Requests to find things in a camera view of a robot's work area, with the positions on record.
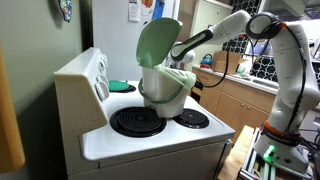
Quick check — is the white waste bin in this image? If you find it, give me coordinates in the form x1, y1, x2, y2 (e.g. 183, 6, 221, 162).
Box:
141, 65, 188, 120

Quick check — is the green bin liner bag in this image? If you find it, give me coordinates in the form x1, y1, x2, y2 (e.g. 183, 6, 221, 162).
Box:
153, 64, 198, 92

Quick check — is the black coil stove burner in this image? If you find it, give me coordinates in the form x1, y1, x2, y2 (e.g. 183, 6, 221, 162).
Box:
109, 106, 168, 139
113, 83, 138, 94
172, 108, 211, 130

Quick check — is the green waste bin lid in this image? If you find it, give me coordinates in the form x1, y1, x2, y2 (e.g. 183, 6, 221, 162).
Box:
135, 17, 184, 70

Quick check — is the white stove knob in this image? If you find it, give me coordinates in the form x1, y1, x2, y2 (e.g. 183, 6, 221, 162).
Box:
96, 73, 110, 86
95, 81, 111, 102
99, 54, 109, 71

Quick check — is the white electric stove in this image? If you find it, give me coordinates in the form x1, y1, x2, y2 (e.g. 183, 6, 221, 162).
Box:
53, 46, 237, 180

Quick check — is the blue kettle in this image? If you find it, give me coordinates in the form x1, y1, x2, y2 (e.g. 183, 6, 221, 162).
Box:
200, 53, 214, 67

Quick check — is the brown cardboard box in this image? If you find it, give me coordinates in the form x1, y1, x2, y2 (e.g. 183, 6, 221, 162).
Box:
211, 50, 251, 76

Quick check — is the white refrigerator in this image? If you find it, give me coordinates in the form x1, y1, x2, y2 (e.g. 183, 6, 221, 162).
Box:
92, 0, 181, 83

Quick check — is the wooden base kitchen cabinet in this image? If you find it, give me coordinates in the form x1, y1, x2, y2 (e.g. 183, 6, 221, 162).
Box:
191, 64, 280, 144

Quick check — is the blue paper note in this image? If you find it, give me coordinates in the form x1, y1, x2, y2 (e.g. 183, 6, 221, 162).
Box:
152, 0, 167, 21

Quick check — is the white orange paper sheet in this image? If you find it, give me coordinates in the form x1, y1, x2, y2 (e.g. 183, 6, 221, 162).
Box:
140, 0, 155, 18

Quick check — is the white green plastic bag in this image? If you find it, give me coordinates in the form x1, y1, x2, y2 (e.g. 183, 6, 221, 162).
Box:
235, 58, 252, 78

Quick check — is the light wooden table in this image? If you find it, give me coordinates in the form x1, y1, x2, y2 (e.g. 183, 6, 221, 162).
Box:
217, 124, 256, 180

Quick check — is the stainless steel kitchen sink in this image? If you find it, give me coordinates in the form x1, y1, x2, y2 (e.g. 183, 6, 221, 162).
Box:
251, 77, 280, 90

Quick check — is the yellow wooden panel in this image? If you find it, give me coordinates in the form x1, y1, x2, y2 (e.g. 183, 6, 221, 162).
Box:
0, 44, 27, 175

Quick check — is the green bin carrying handle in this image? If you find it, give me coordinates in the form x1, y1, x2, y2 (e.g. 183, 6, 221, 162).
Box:
137, 77, 186, 105

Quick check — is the white oven door handle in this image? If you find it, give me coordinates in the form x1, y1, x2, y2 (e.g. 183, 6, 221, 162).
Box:
221, 139, 235, 168

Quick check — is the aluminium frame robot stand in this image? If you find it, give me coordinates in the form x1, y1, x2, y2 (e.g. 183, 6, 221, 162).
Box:
238, 128, 315, 180

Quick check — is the blue colourful wall decoration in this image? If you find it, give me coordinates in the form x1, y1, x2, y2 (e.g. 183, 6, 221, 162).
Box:
57, 0, 74, 24

